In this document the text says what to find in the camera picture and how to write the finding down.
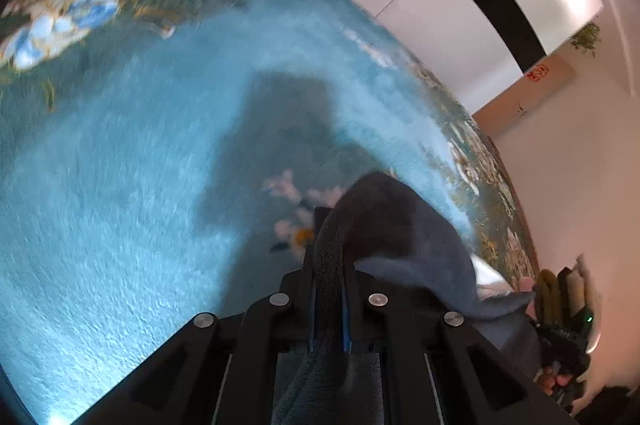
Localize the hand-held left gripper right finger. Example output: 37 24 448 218
344 270 577 425

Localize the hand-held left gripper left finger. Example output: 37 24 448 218
75 206 332 425

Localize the dark grey fleece jacket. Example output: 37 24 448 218
272 172 546 425

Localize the person's right hand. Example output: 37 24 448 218
534 364 562 398

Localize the mustard knitted sweater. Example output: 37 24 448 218
536 269 561 323

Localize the dark grey folded garment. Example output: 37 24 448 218
557 266 576 321

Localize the teal floral blanket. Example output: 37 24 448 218
0 0 541 425

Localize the wooden door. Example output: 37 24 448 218
472 55 576 141

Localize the green wall sticker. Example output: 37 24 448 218
570 22 603 56

